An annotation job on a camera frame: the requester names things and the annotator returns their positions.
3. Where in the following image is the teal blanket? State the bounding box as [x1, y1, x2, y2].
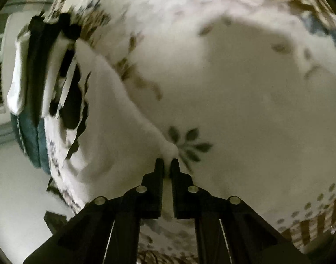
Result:
[10, 110, 52, 175]

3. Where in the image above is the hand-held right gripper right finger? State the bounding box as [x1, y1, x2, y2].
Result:
[171, 158, 312, 264]

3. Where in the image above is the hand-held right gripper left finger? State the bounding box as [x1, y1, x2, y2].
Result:
[23, 158, 165, 264]

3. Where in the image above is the dark object on floor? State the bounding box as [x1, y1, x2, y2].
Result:
[43, 211, 68, 233]

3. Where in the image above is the floral bedspread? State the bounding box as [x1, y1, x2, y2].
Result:
[43, 0, 336, 264]

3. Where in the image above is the black and white cloth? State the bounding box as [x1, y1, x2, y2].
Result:
[49, 60, 91, 160]

